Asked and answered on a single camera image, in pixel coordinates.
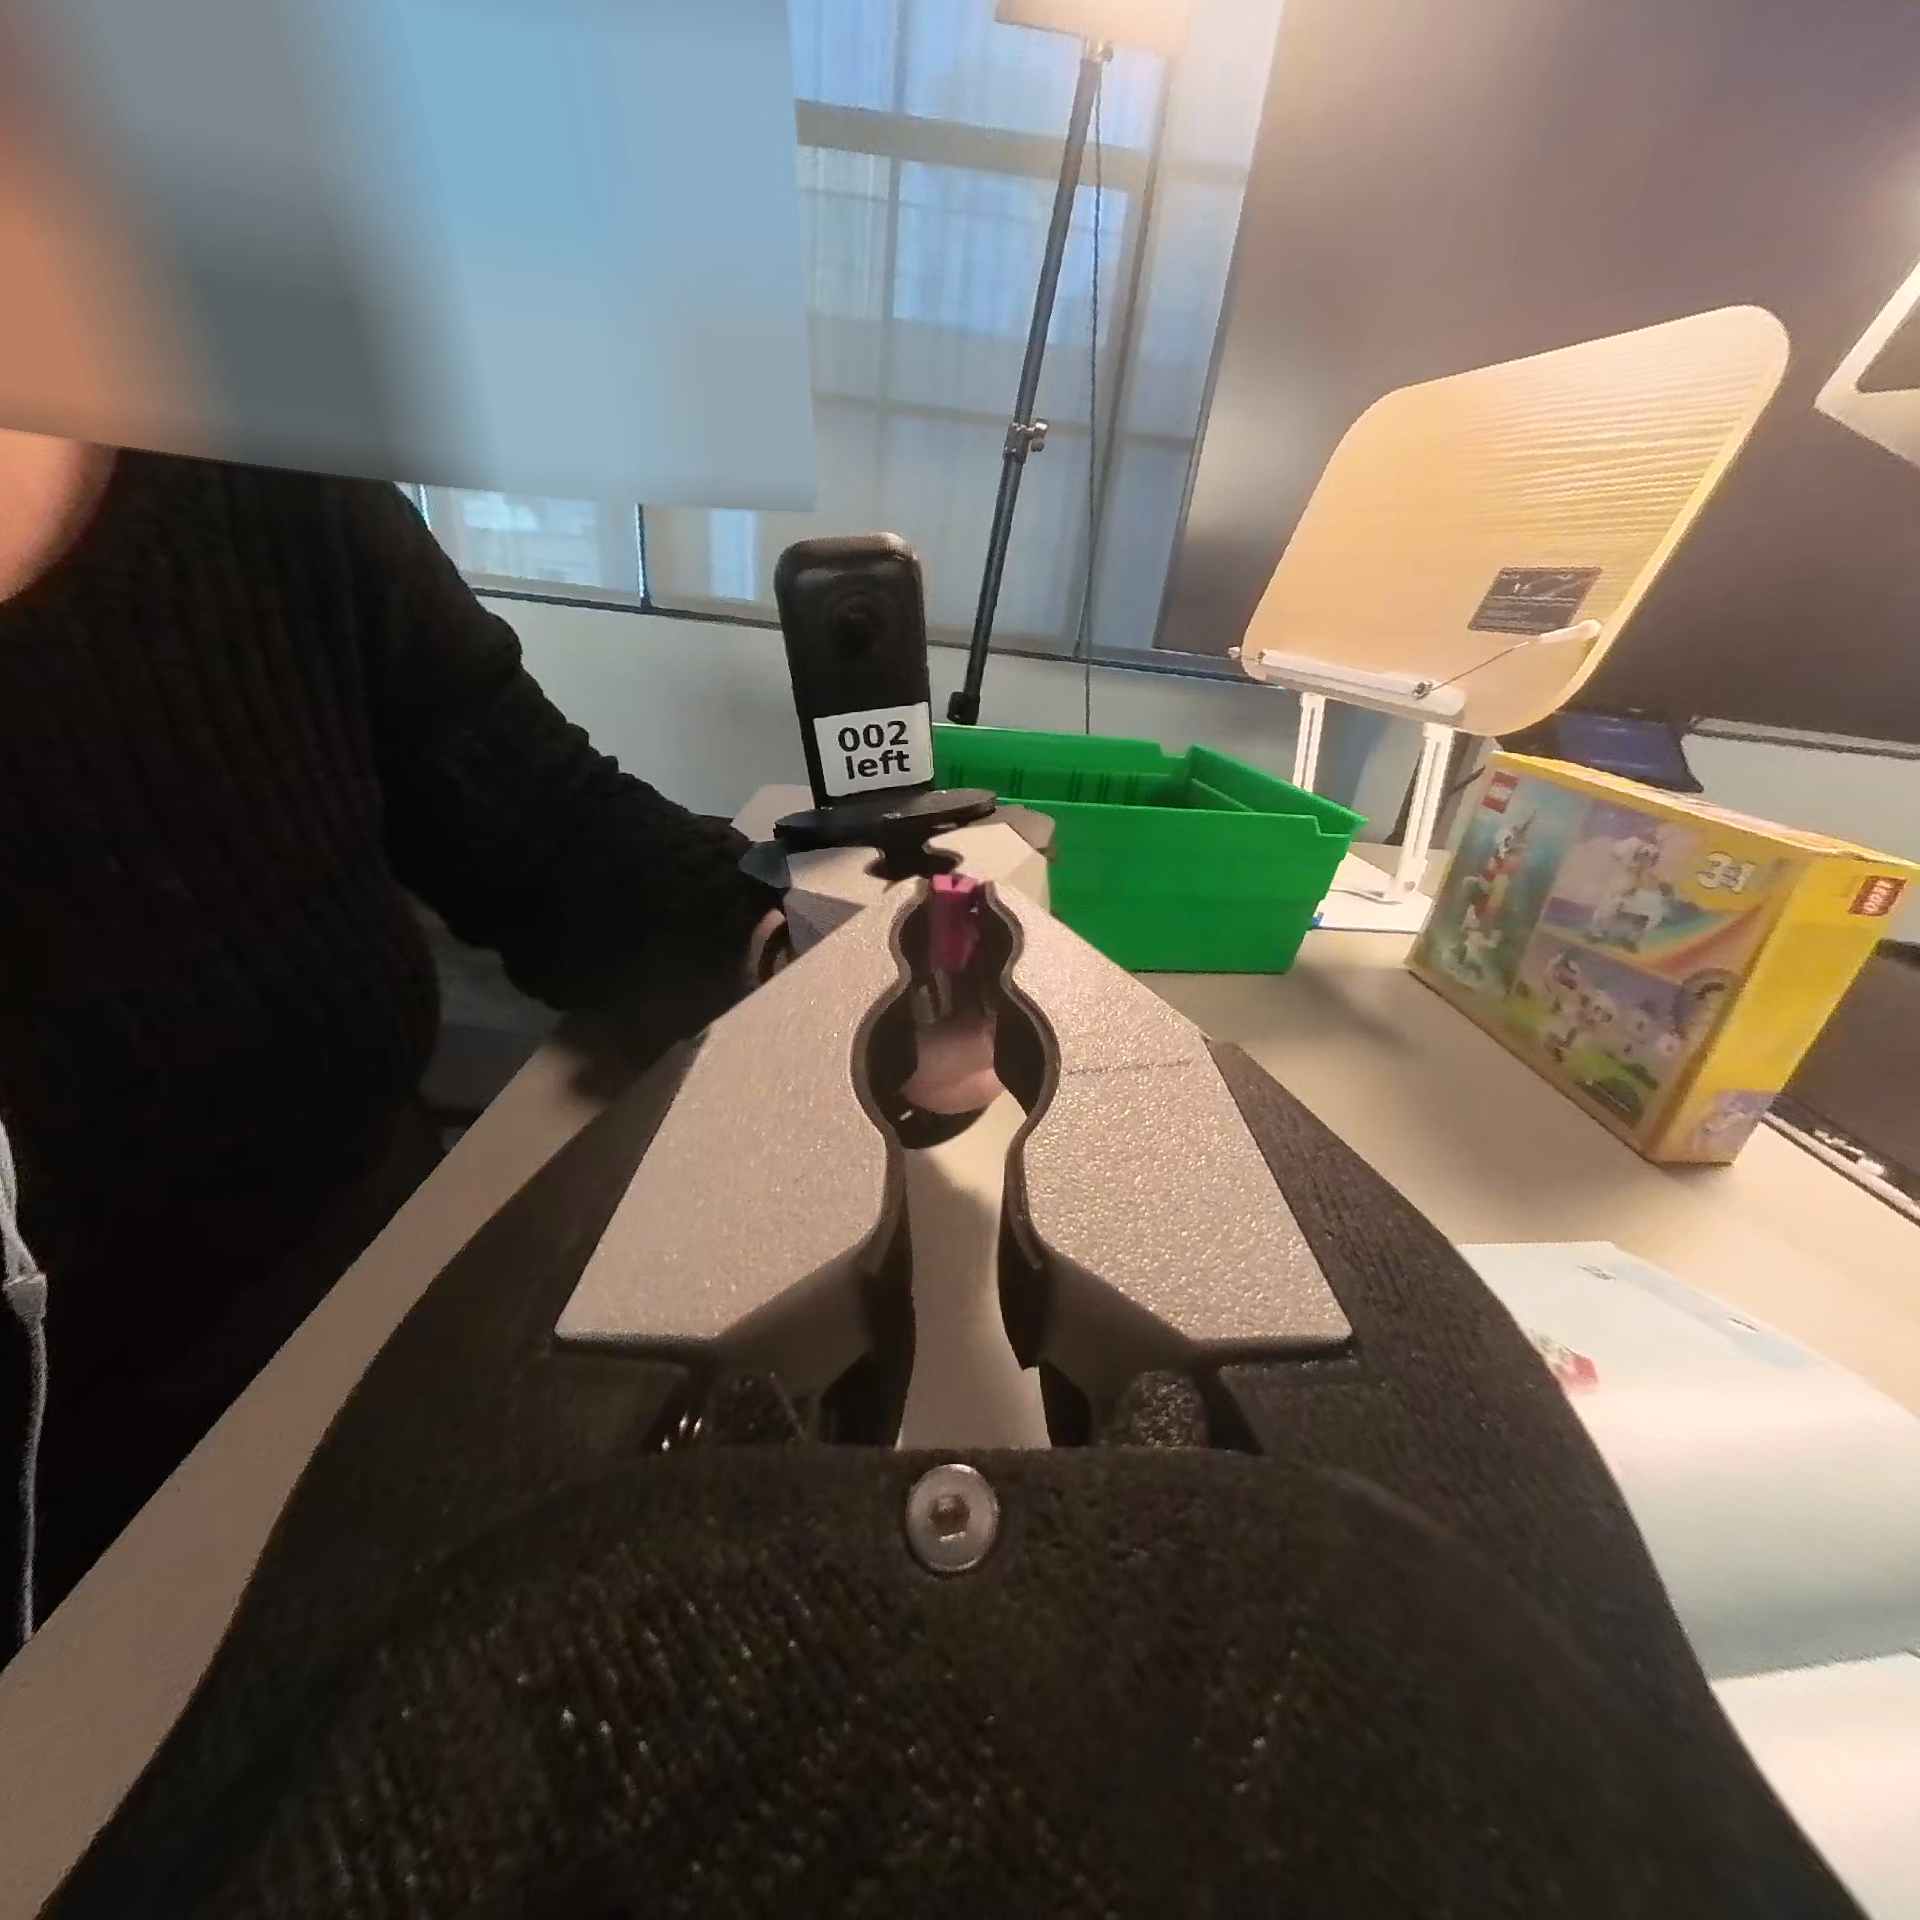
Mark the person's left forearm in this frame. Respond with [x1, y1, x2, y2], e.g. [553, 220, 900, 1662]
[382, 479, 781, 1057]

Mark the white light panel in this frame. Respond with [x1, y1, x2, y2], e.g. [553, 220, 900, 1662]
[1814, 256, 1920, 453]

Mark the black laptop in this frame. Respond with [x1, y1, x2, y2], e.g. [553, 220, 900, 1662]
[1766, 942, 1920, 1220]

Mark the window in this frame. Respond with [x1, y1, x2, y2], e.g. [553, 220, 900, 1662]
[405, 0, 1277, 614]

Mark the green plastic bin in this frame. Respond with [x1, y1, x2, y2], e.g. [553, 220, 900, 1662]
[929, 725, 1368, 976]

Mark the yellow lego box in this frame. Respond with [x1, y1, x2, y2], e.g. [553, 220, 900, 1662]
[1408, 750, 1920, 1164]

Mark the beige book stand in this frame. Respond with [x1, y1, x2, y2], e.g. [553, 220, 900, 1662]
[1229, 304, 1793, 903]

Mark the black light stand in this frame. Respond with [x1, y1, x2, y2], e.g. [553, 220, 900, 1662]
[944, 0, 1201, 725]

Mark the pale blue instruction booklet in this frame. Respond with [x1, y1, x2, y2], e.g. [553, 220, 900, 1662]
[1463, 1236, 1920, 1920]

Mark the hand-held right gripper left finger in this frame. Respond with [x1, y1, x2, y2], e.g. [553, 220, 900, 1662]
[554, 877, 921, 1449]

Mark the person's body black clothing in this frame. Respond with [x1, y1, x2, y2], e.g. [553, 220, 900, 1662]
[0, 428, 601, 1666]

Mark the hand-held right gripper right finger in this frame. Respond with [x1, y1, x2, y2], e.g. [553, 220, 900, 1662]
[976, 877, 1353, 1449]

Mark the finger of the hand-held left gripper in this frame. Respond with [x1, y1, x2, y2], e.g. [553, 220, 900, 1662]
[976, 815, 1056, 928]
[783, 847, 902, 972]

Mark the large dark screen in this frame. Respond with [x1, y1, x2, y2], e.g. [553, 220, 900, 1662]
[1152, 0, 1920, 745]

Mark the person's left hand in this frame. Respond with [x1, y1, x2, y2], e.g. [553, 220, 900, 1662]
[703, 901, 792, 1038]

